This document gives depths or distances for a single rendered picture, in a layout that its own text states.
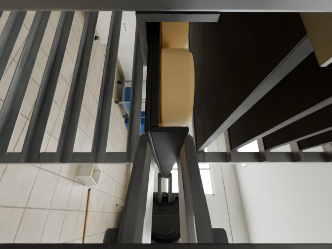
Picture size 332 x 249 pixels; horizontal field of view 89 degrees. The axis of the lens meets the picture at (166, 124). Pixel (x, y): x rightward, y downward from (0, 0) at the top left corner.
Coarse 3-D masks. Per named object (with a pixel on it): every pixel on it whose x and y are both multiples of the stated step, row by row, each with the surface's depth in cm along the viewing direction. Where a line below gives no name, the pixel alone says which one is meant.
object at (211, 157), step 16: (16, 160) 46; (48, 160) 46; (80, 160) 46; (112, 160) 46; (176, 160) 46; (208, 160) 46; (224, 160) 46; (240, 160) 46; (256, 160) 46; (272, 160) 46; (288, 160) 46; (320, 160) 46
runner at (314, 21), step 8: (304, 16) 10; (312, 16) 9; (320, 16) 9; (328, 16) 8; (304, 24) 10; (312, 24) 9; (320, 24) 9; (328, 24) 8; (312, 32) 9; (320, 32) 9; (328, 32) 8; (312, 40) 9; (320, 40) 9; (328, 40) 8; (320, 48) 9; (328, 48) 8; (320, 56) 9; (328, 56) 8; (320, 64) 9; (328, 64) 9
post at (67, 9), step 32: (0, 0) 6; (32, 0) 6; (64, 0) 6; (96, 0) 6; (128, 0) 6; (160, 0) 6; (192, 0) 6; (224, 0) 6; (256, 0) 6; (288, 0) 6; (320, 0) 6
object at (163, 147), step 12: (156, 24) 7; (156, 36) 7; (156, 48) 7; (156, 60) 7; (156, 72) 6; (156, 84) 6; (156, 96) 6; (156, 108) 6; (156, 120) 6; (156, 132) 6; (168, 132) 6; (180, 132) 6; (156, 144) 7; (168, 144) 7; (180, 144) 7; (156, 156) 10; (168, 156) 10; (168, 168) 17
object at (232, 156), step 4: (224, 132) 48; (228, 132) 46; (224, 136) 48; (228, 136) 45; (228, 140) 45; (228, 144) 45; (228, 148) 45; (228, 152) 45; (232, 152) 46; (236, 152) 46; (228, 156) 45; (232, 156) 46; (236, 156) 46; (228, 160) 45; (232, 160) 43; (236, 160) 46
